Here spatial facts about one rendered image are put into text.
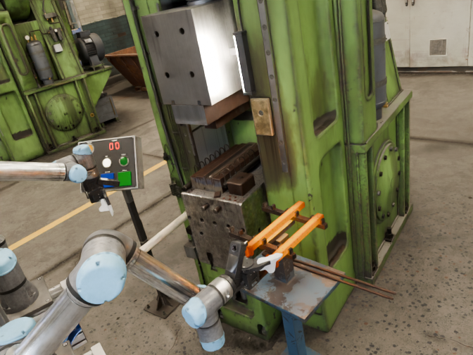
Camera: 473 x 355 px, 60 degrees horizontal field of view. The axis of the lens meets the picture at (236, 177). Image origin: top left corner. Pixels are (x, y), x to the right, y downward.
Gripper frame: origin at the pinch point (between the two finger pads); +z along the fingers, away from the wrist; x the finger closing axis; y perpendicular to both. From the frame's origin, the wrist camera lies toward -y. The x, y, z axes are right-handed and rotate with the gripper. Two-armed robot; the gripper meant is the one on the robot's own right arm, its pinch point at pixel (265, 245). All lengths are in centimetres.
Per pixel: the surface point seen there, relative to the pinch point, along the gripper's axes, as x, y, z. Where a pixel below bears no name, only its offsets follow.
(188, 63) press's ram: -60, -52, 35
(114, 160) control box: -114, -6, 15
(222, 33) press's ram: -55, -60, 54
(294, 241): 1.4, 6.9, 13.9
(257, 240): -10.9, 6.8, 7.9
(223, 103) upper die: -59, -29, 50
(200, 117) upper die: -60, -27, 35
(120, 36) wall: -873, 3, 512
